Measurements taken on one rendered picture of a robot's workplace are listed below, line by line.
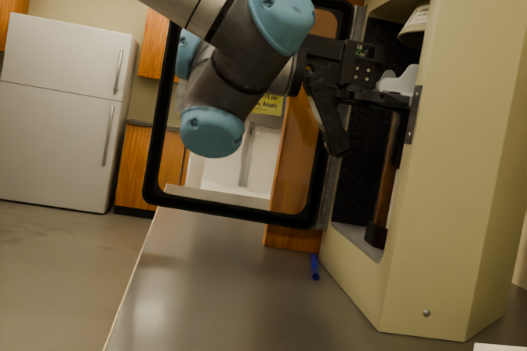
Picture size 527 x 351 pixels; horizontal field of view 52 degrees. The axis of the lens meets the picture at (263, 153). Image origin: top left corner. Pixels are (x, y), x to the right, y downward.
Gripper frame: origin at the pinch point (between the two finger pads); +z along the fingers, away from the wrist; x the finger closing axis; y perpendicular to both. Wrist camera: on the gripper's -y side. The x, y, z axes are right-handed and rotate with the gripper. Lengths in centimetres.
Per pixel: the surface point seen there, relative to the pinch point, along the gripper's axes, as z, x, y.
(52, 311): -88, 218, -122
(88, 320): -68, 211, -122
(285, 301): -16.8, -6.9, -27.7
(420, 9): -3.8, -1.5, 13.3
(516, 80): 4.5, -13.9, 4.3
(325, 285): -9.0, 2.7, -27.7
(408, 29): -5.1, -1.5, 10.4
